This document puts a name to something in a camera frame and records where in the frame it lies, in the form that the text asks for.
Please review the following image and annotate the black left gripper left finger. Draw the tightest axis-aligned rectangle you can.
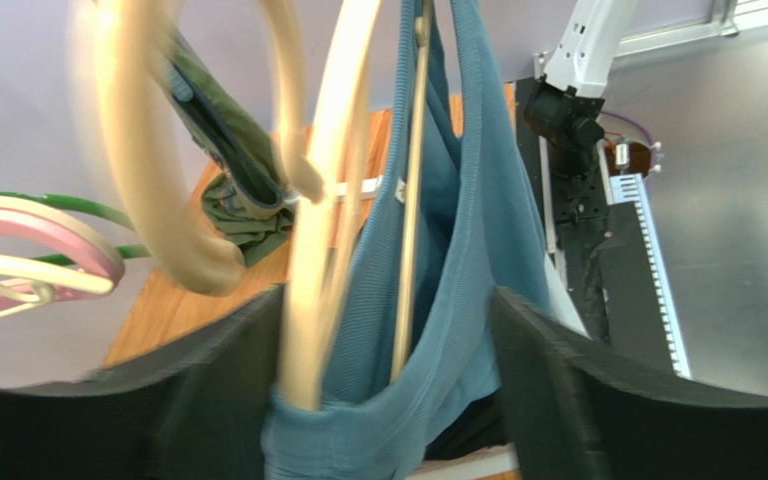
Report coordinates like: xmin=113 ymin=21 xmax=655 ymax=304
xmin=0 ymin=288 xmax=283 ymax=479

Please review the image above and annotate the beige hanger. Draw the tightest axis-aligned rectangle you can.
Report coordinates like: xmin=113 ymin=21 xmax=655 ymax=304
xmin=0 ymin=196 xmax=126 ymax=283

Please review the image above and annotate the pink plastic hanger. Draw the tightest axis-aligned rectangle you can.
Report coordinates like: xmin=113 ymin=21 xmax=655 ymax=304
xmin=0 ymin=195 xmax=132 ymax=296

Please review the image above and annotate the blue grey hanger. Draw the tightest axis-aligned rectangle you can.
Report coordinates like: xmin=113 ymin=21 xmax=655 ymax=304
xmin=169 ymin=64 xmax=195 ymax=102

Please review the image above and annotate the blue ribbed tank top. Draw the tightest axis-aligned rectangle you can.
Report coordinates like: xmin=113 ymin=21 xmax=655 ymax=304
xmin=262 ymin=1 xmax=550 ymax=479

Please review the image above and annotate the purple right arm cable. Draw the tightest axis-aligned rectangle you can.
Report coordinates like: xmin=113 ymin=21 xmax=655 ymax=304
xmin=600 ymin=109 xmax=665 ymax=178

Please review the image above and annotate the wooden hanger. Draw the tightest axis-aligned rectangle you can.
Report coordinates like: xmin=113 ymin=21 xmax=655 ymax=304
xmin=67 ymin=0 xmax=435 ymax=413

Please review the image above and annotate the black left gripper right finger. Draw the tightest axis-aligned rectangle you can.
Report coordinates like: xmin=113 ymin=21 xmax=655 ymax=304
xmin=490 ymin=287 xmax=768 ymax=479

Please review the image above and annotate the white metal clothes rack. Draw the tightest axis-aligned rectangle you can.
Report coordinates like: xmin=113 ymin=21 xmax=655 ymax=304
xmin=287 ymin=174 xmax=385 ymax=204

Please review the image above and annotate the cream white hanger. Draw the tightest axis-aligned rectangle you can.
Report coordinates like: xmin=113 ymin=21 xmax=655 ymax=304
xmin=0 ymin=254 xmax=123 ymax=319

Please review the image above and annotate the olive green tank top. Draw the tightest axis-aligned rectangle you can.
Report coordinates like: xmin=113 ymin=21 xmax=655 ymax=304
xmin=169 ymin=32 xmax=295 ymax=267

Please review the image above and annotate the green hanger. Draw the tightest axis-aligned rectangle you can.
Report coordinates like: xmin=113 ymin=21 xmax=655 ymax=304
xmin=0 ymin=188 xmax=154 ymax=268

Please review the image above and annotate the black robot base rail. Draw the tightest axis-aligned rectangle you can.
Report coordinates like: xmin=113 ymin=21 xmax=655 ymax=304
xmin=514 ymin=78 xmax=692 ymax=378

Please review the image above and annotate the white plastic laundry basket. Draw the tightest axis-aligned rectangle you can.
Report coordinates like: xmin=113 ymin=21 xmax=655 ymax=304
xmin=408 ymin=444 xmax=518 ymax=480

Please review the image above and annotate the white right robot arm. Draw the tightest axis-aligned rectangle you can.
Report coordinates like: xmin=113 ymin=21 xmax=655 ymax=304
xmin=524 ymin=0 xmax=638 ymax=177

